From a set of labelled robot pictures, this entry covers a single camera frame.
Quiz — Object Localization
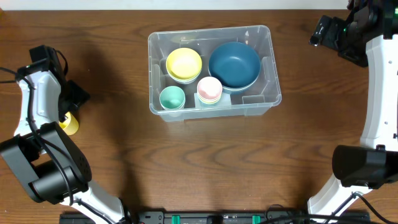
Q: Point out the yellow plastic cup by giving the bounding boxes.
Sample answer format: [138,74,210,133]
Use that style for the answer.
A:
[59,112,80,136]
[198,95,221,103]

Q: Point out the dark blue large bowl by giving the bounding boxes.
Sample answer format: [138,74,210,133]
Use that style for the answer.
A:
[208,82,251,96]

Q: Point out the green plastic cup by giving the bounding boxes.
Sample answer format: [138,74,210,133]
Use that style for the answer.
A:
[159,86,186,110]

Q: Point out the white small bowl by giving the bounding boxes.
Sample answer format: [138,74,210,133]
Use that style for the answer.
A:
[172,77,197,85]

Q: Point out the yellow small bowl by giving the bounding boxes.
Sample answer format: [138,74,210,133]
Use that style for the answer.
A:
[166,47,203,79]

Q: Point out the light blue small bowl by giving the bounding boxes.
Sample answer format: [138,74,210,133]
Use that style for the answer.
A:
[169,74,199,84]

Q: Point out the pink plastic cup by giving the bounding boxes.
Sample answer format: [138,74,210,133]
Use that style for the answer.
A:
[197,77,223,100]

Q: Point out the light blue plastic cup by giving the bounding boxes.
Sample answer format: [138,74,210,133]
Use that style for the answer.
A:
[200,101,219,107]

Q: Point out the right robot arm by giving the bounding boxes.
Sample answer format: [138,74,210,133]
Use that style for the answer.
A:
[306,0,397,223]

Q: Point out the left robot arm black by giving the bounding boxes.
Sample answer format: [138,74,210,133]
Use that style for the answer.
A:
[1,45,132,223]

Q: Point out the clear plastic storage container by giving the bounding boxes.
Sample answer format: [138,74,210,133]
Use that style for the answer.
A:
[148,25,282,122]

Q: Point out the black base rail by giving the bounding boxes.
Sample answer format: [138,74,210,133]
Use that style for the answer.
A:
[58,210,371,224]

